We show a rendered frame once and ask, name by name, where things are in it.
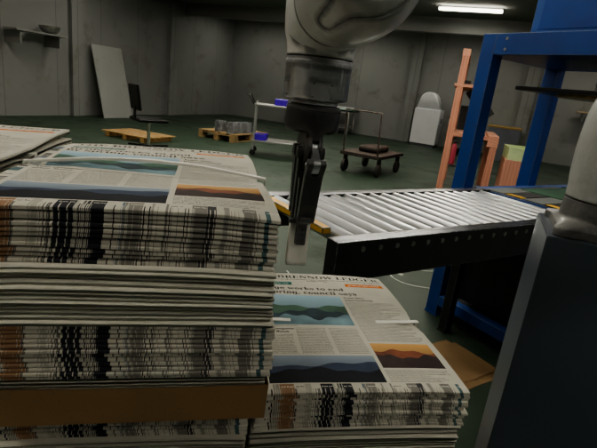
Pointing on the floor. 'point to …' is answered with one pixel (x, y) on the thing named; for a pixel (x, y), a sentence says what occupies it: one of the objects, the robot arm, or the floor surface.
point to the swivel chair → (142, 116)
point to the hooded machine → (427, 121)
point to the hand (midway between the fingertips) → (297, 242)
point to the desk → (510, 135)
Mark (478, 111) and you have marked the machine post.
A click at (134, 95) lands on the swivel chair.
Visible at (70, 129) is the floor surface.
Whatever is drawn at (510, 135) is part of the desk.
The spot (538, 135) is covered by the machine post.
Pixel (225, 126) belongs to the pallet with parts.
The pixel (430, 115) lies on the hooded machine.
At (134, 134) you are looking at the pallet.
